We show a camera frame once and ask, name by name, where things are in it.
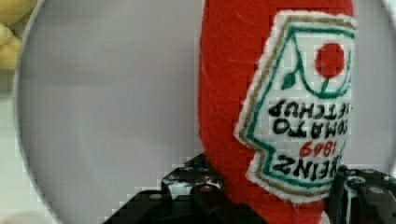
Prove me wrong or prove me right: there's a grey round plate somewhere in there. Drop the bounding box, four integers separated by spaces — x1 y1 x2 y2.
15 0 395 224

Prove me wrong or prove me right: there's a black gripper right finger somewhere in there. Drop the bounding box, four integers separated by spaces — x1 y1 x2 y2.
325 165 396 224

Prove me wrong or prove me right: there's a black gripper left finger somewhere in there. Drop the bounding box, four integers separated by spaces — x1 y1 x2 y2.
103 154 267 224

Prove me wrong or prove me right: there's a red plush ketchup bottle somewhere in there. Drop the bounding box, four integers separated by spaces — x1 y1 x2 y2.
198 0 357 224

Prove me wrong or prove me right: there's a yellow plush banana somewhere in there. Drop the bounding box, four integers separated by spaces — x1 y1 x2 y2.
0 0 38 70

